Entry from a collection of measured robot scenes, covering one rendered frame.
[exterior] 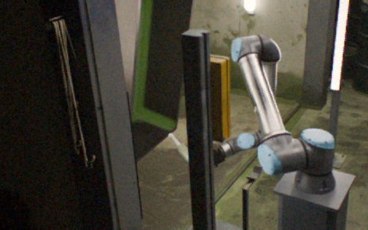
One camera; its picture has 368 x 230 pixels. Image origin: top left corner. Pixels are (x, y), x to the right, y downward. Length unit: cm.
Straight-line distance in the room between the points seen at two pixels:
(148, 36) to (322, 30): 177
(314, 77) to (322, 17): 55
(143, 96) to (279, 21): 166
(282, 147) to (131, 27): 94
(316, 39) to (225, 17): 90
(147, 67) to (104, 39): 153
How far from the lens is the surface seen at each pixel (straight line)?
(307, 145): 224
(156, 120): 334
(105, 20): 170
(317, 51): 439
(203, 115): 134
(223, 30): 471
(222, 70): 132
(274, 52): 250
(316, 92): 453
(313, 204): 230
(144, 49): 318
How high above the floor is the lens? 200
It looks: 26 degrees down
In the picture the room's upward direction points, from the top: 4 degrees counter-clockwise
